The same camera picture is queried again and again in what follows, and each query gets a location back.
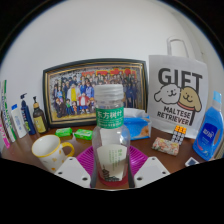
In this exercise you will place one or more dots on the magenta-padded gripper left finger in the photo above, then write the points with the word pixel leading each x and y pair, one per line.
pixel 70 170

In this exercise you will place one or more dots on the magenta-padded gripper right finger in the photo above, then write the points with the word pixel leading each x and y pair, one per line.
pixel 152 170

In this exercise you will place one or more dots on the clear green-labelled drink bottle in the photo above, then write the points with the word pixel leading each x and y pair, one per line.
pixel 111 133

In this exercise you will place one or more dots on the small floral packet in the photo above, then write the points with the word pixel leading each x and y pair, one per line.
pixel 165 146

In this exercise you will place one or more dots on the white mug with yellow rim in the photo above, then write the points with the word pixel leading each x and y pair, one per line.
pixel 50 150

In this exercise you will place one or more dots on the colourful puzzle cube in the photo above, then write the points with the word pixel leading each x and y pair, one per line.
pixel 178 135

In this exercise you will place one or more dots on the brown pump bottle, yellow label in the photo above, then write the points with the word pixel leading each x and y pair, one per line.
pixel 40 121

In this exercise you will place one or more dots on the blue detergent bottle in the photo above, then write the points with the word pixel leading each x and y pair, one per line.
pixel 208 133

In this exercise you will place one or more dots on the dark blue pump bottle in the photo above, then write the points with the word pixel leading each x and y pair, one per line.
pixel 27 118

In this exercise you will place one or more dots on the white bottle with blue cap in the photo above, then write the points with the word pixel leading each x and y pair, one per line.
pixel 18 123

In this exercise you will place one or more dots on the pink shuttlecock tube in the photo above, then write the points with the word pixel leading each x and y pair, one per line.
pixel 4 138

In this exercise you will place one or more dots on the white printed paper gift bag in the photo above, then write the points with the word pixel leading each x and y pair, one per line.
pixel 176 96

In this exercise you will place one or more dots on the framed group picture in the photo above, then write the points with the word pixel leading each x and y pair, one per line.
pixel 76 90

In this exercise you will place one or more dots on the green and white shuttlecock tube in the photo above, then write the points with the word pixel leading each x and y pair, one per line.
pixel 7 113

